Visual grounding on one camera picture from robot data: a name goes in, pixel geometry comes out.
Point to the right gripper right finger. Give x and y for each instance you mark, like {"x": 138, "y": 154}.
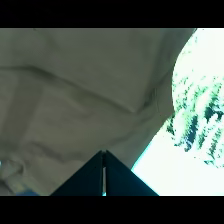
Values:
{"x": 125, "y": 181}

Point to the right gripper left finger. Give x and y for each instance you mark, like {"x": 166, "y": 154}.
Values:
{"x": 86, "y": 181}

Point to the pale grey garment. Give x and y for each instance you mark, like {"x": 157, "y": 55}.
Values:
{"x": 83, "y": 83}

